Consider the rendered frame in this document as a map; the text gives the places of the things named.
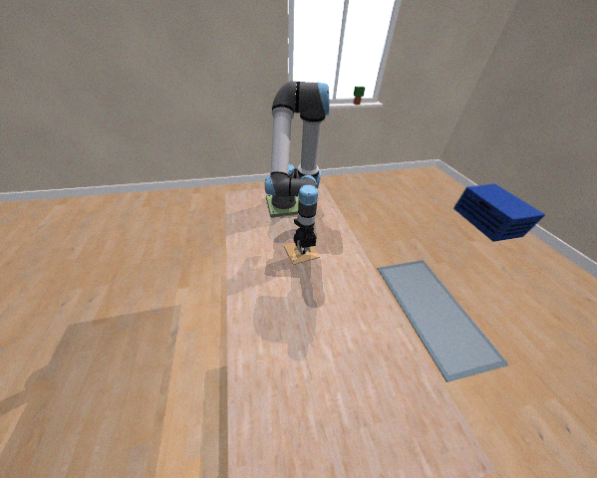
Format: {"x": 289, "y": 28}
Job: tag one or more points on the tan flat mat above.
{"x": 296, "y": 257}

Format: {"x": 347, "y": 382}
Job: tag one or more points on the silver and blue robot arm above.
{"x": 312, "y": 101}

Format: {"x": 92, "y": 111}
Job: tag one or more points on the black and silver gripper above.
{"x": 305, "y": 243}

